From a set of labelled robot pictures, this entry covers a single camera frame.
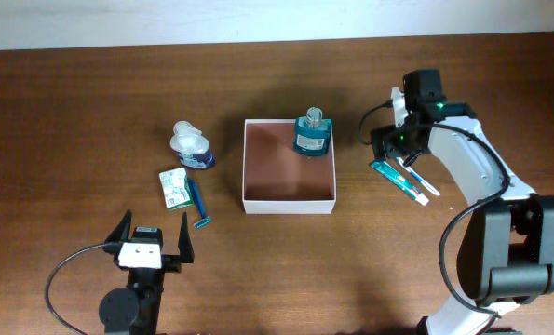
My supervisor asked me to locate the white cardboard box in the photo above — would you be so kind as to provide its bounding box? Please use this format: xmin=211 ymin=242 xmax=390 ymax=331
xmin=241 ymin=119 xmax=337 ymax=214

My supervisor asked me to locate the blue white toothbrush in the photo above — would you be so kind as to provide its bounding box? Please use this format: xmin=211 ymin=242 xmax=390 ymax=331
xmin=396 ymin=157 xmax=440 ymax=196

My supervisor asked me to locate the clear cap deodorant bottle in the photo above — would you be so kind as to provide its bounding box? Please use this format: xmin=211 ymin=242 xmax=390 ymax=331
xmin=169 ymin=121 xmax=215 ymax=169

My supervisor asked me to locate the green toothpaste tube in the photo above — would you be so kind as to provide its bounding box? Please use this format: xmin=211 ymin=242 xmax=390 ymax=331
xmin=371 ymin=161 xmax=429 ymax=206

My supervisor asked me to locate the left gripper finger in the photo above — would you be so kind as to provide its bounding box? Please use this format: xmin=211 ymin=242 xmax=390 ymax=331
xmin=178 ymin=212 xmax=195 ymax=263
xmin=104 ymin=209 xmax=132 ymax=243

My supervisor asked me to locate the green white packet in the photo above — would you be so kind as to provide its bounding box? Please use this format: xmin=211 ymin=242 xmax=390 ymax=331
xmin=159 ymin=167 xmax=193 ymax=210

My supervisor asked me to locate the blue mouthwash bottle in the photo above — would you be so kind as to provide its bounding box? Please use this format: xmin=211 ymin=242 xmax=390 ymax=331
xmin=293 ymin=107 xmax=332 ymax=156

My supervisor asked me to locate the blue disposable razor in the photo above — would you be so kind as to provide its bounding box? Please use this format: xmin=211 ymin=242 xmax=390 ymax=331
xmin=188 ymin=179 xmax=211 ymax=229

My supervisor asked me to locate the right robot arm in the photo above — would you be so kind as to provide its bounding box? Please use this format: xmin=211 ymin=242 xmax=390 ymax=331
xmin=369 ymin=69 xmax=554 ymax=335

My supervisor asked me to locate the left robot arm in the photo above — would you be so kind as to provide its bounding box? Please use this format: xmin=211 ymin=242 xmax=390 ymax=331
xmin=99 ymin=211 xmax=195 ymax=335

